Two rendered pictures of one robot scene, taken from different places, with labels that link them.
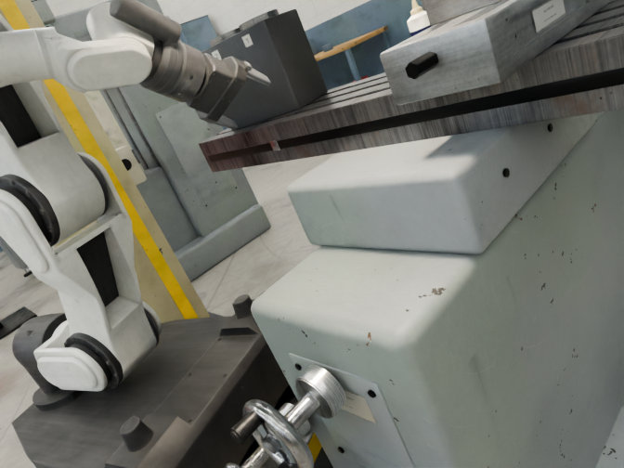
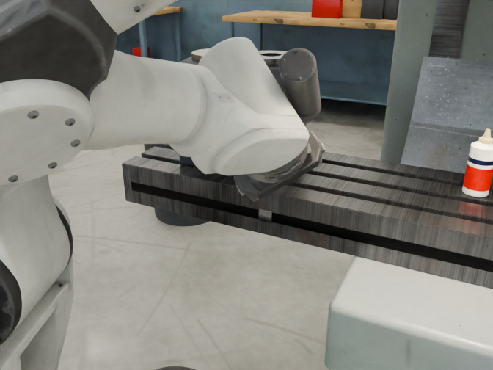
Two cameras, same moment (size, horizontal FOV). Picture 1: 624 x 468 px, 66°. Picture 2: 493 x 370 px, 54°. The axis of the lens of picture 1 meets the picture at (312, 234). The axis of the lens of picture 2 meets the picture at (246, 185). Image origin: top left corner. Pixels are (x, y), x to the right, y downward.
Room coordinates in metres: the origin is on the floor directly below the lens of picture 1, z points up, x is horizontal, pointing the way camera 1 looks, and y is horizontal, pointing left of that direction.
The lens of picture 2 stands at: (0.38, 0.37, 1.31)
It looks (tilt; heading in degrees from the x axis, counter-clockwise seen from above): 24 degrees down; 332
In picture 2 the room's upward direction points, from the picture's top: straight up
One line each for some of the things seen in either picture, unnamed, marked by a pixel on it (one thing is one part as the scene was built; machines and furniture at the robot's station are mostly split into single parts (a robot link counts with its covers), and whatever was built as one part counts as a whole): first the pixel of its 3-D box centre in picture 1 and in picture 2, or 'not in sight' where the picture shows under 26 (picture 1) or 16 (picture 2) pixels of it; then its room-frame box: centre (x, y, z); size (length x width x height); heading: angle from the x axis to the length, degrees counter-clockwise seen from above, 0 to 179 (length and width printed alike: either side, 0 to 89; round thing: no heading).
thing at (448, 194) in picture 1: (451, 147); (465, 276); (0.81, -0.29, 0.83); 0.50 x 0.35 x 0.12; 126
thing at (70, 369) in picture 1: (101, 343); not in sight; (1.00, 0.53, 0.68); 0.21 x 0.20 x 0.13; 55
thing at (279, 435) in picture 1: (295, 417); not in sight; (0.52, 0.12, 0.67); 0.16 x 0.12 x 0.12; 126
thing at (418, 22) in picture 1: (422, 32); (481, 161); (0.84, -0.31, 1.02); 0.04 x 0.04 x 0.11
